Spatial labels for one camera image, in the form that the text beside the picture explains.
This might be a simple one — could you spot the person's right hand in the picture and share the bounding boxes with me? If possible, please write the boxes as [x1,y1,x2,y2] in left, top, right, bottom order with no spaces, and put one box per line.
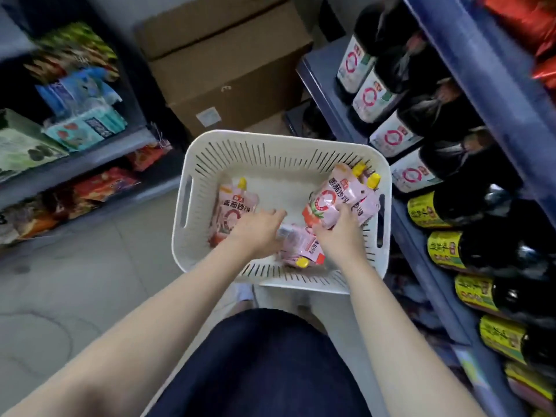
[312,203,369,270]

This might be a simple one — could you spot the person's left hand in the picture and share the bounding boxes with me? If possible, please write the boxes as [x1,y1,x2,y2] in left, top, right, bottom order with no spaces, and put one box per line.
[225,208,288,260]

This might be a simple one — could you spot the white plastic basket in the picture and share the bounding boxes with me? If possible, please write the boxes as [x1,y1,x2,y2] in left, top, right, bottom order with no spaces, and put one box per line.
[171,129,393,296]

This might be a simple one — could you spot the person's right forearm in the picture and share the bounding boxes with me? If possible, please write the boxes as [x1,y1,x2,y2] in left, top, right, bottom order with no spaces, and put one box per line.
[341,255,487,417]

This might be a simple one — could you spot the person's left forearm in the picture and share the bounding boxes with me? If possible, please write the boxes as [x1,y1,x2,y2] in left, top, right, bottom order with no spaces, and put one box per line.
[2,245,261,417]

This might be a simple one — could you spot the person's left white shoe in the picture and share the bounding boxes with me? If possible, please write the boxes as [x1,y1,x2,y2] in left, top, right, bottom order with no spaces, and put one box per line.
[233,281,256,303]

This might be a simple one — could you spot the person's left leg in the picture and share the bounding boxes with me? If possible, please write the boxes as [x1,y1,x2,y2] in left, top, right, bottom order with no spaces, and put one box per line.
[224,299,257,320]

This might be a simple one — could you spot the person's leg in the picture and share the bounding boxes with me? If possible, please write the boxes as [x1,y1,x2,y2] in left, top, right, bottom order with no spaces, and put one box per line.
[297,304,329,335]
[224,299,257,320]

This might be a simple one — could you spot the person's right leg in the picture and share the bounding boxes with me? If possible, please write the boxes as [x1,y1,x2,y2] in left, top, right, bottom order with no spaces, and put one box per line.
[297,304,329,335]

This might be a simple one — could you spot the row of dark sauce bottles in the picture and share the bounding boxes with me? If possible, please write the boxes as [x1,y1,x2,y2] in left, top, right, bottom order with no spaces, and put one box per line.
[336,0,556,413]

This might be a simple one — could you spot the person's dark shorts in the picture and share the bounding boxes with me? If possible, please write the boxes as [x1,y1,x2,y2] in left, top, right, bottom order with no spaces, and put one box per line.
[145,308,374,417]

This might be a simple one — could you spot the orange hanging snack packet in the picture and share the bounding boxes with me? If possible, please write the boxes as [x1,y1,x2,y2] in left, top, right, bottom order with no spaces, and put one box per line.
[126,141,174,172]

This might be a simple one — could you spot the metal binder clip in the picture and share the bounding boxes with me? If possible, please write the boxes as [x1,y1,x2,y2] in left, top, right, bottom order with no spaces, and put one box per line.
[149,123,173,148]

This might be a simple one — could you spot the cardboard box with white label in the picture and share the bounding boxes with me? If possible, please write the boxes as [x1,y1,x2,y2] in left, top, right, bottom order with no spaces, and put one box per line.
[147,0,313,137]

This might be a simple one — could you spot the red orange snack packet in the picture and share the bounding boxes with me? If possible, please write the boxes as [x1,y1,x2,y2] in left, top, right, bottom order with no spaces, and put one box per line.
[71,167,142,203]

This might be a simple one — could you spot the grey snack rack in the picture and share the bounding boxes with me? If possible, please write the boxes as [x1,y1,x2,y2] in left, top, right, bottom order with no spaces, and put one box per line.
[0,0,188,257]

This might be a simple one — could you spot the teal snack box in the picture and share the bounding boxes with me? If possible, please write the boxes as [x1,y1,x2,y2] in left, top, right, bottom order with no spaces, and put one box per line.
[43,104,128,152]

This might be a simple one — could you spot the brown cardboard box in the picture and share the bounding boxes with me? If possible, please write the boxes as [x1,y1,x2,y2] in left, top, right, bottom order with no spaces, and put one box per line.
[134,0,290,61]

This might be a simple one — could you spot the pile of mixed snack packets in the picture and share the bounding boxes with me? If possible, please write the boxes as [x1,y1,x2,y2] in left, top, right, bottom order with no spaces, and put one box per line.
[0,186,98,246]

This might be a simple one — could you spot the blue snack packet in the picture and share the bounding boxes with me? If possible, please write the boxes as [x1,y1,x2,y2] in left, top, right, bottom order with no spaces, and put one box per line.
[34,67,123,118]

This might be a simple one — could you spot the green snack box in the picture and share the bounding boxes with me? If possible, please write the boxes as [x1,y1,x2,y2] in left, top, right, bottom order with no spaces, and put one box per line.
[0,108,70,183]

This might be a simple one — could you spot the green striped snack packet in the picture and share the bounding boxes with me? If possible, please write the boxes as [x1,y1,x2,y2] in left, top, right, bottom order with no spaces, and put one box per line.
[24,21,120,83]

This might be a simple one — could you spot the row of red snack bags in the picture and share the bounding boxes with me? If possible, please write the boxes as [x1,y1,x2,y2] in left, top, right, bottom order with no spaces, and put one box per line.
[477,0,556,90]

